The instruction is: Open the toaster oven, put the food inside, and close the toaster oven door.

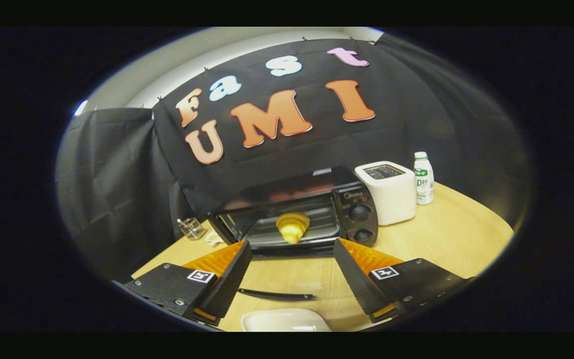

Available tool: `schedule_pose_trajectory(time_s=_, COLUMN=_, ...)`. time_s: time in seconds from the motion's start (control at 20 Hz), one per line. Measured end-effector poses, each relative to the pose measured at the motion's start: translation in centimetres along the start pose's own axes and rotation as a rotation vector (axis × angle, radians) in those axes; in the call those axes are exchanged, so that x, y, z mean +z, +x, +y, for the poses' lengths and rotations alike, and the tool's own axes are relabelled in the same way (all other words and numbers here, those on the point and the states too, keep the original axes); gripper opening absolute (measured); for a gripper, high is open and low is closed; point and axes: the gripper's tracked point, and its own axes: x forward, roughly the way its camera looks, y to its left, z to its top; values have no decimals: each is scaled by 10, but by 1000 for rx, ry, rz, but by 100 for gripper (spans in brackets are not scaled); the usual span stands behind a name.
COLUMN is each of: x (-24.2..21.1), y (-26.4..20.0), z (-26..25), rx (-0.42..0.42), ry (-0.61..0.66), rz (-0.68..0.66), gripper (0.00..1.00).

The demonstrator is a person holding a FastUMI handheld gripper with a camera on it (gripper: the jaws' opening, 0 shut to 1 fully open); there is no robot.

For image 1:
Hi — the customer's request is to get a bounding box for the golden croissant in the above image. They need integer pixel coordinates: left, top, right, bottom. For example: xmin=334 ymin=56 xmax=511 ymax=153
xmin=276 ymin=212 xmax=311 ymax=245

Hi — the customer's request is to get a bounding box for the white bread toaster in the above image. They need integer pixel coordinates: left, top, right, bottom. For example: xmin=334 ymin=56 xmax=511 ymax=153
xmin=355 ymin=161 xmax=417 ymax=226

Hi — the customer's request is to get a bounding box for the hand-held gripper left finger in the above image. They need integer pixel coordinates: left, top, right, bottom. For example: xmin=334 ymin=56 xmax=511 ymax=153
xmin=124 ymin=240 xmax=253 ymax=327

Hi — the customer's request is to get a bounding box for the metal wire utensil holder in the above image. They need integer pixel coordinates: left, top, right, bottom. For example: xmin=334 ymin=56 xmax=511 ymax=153
xmin=177 ymin=217 xmax=207 ymax=241

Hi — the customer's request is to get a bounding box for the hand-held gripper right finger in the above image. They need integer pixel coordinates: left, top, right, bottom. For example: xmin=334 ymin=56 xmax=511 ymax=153
xmin=334 ymin=238 xmax=469 ymax=324

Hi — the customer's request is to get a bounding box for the white plastic bottle green label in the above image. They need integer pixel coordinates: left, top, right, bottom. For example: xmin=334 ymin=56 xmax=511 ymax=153
xmin=414 ymin=152 xmax=434 ymax=205

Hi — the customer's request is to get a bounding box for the black toaster oven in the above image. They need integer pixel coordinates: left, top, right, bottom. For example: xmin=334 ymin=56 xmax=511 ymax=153
xmin=207 ymin=167 xmax=379 ymax=301

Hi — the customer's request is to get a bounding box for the white plate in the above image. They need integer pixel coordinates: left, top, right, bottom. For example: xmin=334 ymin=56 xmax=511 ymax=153
xmin=241 ymin=308 xmax=331 ymax=332

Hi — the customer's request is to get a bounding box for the metal oven tray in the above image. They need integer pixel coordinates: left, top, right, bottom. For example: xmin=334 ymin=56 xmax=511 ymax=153
xmin=245 ymin=209 xmax=341 ymax=247

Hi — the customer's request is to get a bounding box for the black backdrop cloth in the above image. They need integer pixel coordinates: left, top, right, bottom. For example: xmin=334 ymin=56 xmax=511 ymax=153
xmin=55 ymin=34 xmax=534 ymax=280

